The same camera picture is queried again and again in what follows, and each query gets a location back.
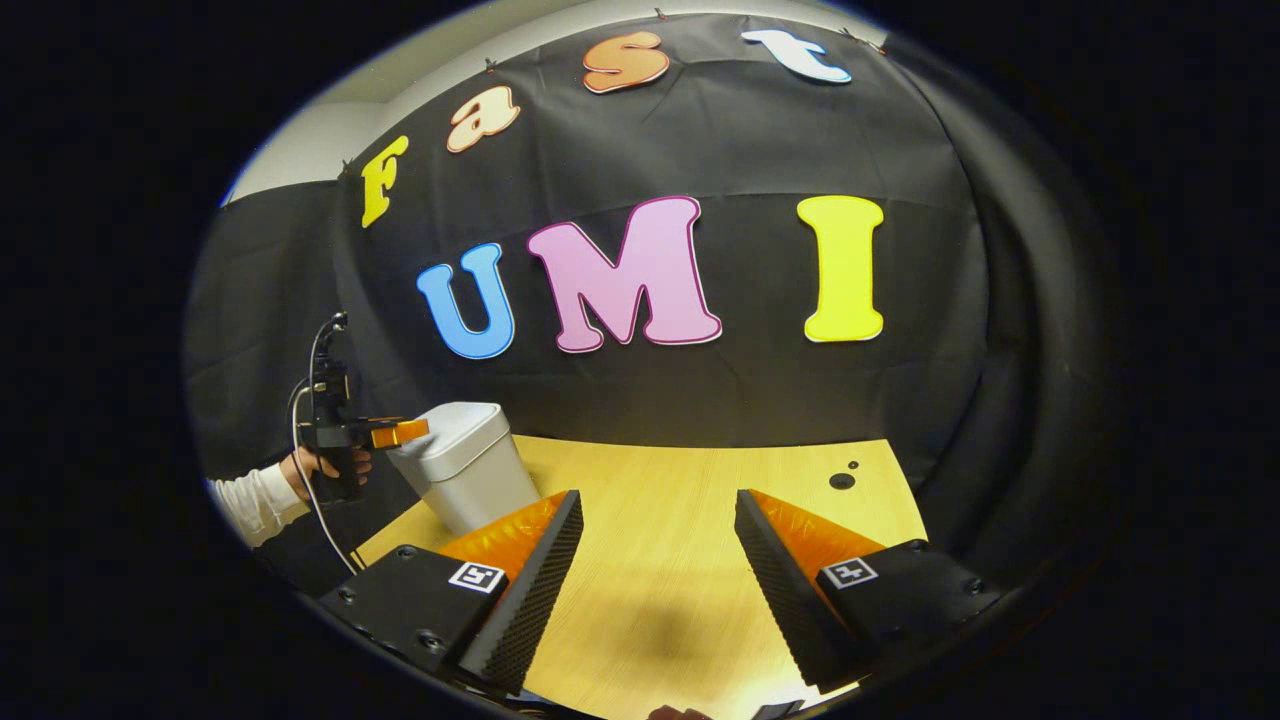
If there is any wooden desktop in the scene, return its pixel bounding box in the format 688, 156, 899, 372
355, 435, 929, 720

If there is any black backdrop cloth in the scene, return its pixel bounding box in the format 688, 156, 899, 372
185, 12, 1121, 601

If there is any thin gripper cable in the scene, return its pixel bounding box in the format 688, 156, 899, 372
290, 312, 361, 576

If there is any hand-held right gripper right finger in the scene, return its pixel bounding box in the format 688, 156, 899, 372
733, 488, 1006, 696

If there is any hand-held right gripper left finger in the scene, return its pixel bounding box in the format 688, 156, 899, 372
318, 489, 585, 698

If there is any white desktop garbage bin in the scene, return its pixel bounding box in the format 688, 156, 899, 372
385, 402, 541, 536

